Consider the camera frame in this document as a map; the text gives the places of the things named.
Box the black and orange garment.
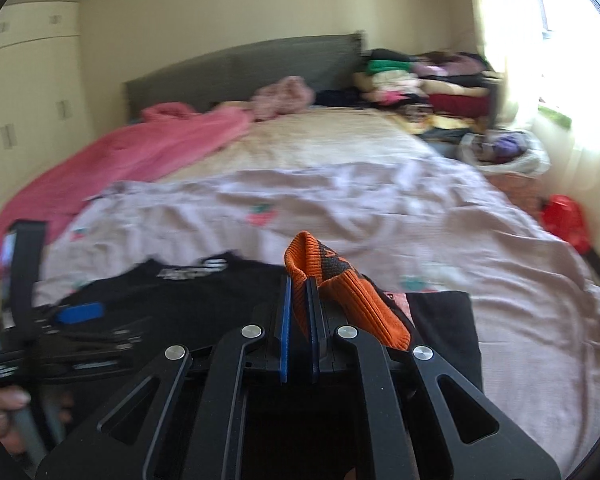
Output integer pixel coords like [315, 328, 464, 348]
[57, 231, 483, 388]

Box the pile of folded clothes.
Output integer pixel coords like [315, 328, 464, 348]
[352, 49, 501, 144]

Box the person's left hand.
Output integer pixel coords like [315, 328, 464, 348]
[0, 386, 31, 455]

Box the beige bed sheet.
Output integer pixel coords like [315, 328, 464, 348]
[159, 107, 436, 183]

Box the dusty pink crumpled garment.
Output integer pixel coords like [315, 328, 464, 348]
[250, 76, 315, 122]

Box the pink blanket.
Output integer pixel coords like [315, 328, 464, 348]
[0, 102, 256, 281]

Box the dark navy garment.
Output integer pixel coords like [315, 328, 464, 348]
[314, 88, 370, 110]

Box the white built-in wardrobe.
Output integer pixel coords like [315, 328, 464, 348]
[0, 0, 95, 209]

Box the dark grey headboard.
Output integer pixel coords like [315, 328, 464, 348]
[123, 32, 365, 120]

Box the lilac strawberry print sheet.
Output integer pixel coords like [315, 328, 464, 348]
[36, 157, 600, 474]

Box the red plastic bag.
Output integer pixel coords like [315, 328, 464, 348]
[541, 194, 592, 255]

